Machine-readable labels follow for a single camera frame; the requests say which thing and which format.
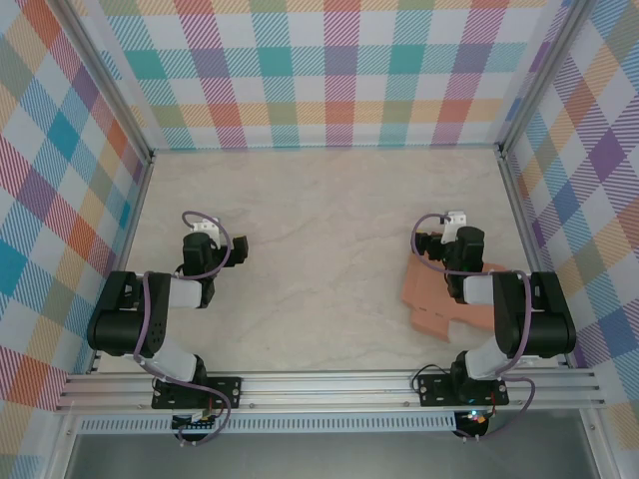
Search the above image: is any salmon paper box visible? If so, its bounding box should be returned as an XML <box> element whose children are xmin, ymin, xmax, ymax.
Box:
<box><xmin>398</xmin><ymin>232</ymin><xmax>505</xmax><ymax>344</ymax></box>

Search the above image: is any small black controller board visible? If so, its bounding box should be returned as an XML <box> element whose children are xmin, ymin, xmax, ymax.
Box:
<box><xmin>172</xmin><ymin>411</ymin><xmax>224</xmax><ymax>431</ymax></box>
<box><xmin>456</xmin><ymin>408</ymin><xmax>493</xmax><ymax>430</ymax></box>

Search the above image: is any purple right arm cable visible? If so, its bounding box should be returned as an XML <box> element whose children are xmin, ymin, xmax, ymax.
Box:
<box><xmin>409</xmin><ymin>213</ymin><xmax>538</xmax><ymax>443</ymax></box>

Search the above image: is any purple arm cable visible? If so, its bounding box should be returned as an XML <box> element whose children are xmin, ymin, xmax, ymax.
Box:
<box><xmin>409</xmin><ymin>213</ymin><xmax>538</xmax><ymax>443</ymax></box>
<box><xmin>132</xmin><ymin>210</ymin><xmax>235</xmax><ymax>448</ymax></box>

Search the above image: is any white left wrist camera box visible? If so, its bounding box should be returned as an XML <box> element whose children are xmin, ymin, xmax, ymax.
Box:
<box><xmin>192</xmin><ymin>217</ymin><xmax>224</xmax><ymax>244</ymax></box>

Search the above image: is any aluminium table side rail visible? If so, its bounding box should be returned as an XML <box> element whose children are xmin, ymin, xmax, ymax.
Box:
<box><xmin>87</xmin><ymin>152</ymin><xmax>156</xmax><ymax>375</ymax></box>
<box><xmin>496</xmin><ymin>144</ymin><xmax>575</xmax><ymax>370</ymax></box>

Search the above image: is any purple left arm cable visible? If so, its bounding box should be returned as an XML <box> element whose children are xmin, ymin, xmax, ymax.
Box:
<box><xmin>132</xmin><ymin>210</ymin><xmax>235</xmax><ymax>448</ymax></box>

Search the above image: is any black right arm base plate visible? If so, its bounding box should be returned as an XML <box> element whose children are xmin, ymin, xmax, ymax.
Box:
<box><xmin>417</xmin><ymin>373</ymin><xmax>509</xmax><ymax>408</ymax></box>

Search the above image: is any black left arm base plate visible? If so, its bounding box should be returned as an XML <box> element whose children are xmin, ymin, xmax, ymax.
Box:
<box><xmin>152</xmin><ymin>376</ymin><xmax>244</xmax><ymax>410</ymax></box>

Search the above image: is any long aluminium mounting rail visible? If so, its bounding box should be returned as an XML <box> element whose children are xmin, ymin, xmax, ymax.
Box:
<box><xmin>54</xmin><ymin>368</ymin><xmax>608</xmax><ymax>413</ymax></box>

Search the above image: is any white slotted cable duct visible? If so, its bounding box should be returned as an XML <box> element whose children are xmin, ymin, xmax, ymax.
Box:
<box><xmin>77</xmin><ymin>412</ymin><xmax>458</xmax><ymax>434</ymax></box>

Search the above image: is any slanted aluminium frame post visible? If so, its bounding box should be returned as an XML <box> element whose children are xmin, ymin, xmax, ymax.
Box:
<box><xmin>496</xmin><ymin>0</ymin><xmax>593</xmax><ymax>161</ymax></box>
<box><xmin>47</xmin><ymin>0</ymin><xmax>156</xmax><ymax>166</ymax></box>

